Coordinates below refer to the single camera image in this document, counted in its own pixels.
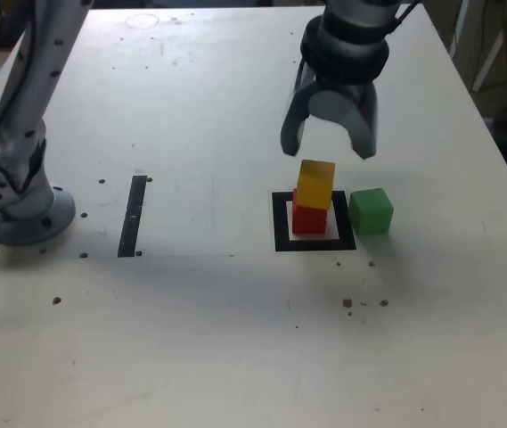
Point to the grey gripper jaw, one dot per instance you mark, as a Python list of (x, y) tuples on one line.
[(362, 129), (295, 120)]

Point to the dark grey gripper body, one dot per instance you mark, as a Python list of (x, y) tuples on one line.
[(346, 88)]

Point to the yellow cube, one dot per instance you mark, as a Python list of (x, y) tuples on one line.
[(315, 187)]

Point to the green cube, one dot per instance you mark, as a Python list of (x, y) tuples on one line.
[(371, 214)]

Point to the red cube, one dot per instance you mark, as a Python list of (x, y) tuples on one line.
[(308, 220)]

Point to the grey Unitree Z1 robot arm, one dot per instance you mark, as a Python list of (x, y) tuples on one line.
[(35, 89)]

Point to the black tape square outline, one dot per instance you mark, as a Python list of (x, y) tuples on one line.
[(280, 227)]

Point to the white slanted board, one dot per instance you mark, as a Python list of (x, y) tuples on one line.
[(487, 62)]

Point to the black tape strip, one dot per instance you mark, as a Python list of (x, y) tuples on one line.
[(132, 214)]

